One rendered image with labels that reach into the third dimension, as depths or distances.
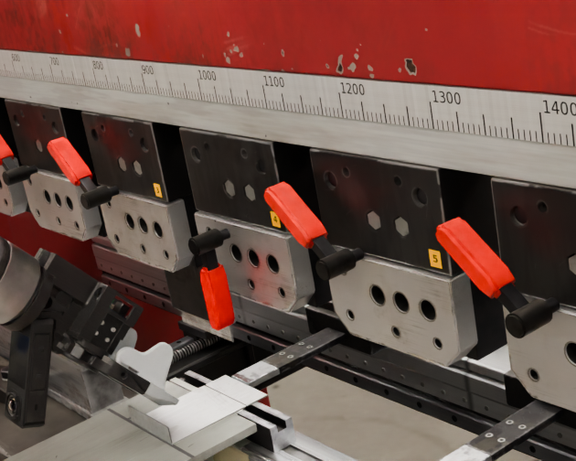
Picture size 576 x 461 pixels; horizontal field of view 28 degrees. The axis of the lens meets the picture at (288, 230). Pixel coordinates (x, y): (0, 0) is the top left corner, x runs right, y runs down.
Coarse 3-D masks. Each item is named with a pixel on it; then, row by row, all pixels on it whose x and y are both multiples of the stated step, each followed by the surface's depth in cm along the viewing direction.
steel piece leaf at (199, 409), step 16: (192, 400) 131; (208, 400) 130; (224, 400) 129; (144, 416) 125; (160, 416) 128; (176, 416) 127; (192, 416) 127; (208, 416) 126; (224, 416) 126; (160, 432) 123; (176, 432) 124; (192, 432) 123
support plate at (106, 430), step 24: (168, 384) 136; (120, 408) 132; (144, 408) 131; (72, 432) 129; (96, 432) 128; (120, 432) 127; (144, 432) 126; (216, 432) 123; (240, 432) 122; (24, 456) 125; (48, 456) 124; (72, 456) 123; (96, 456) 122; (120, 456) 122; (144, 456) 121; (168, 456) 120
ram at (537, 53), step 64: (0, 0) 133; (64, 0) 120; (128, 0) 110; (192, 0) 101; (256, 0) 94; (320, 0) 87; (384, 0) 82; (448, 0) 77; (512, 0) 72; (192, 64) 105; (256, 64) 97; (320, 64) 90; (384, 64) 84; (448, 64) 79; (512, 64) 74; (256, 128) 100; (320, 128) 93; (384, 128) 86
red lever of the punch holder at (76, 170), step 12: (48, 144) 126; (60, 144) 125; (60, 156) 125; (72, 156) 125; (72, 168) 124; (84, 168) 124; (72, 180) 124; (84, 180) 124; (84, 192) 124; (96, 192) 122; (108, 192) 123; (84, 204) 122; (96, 204) 122
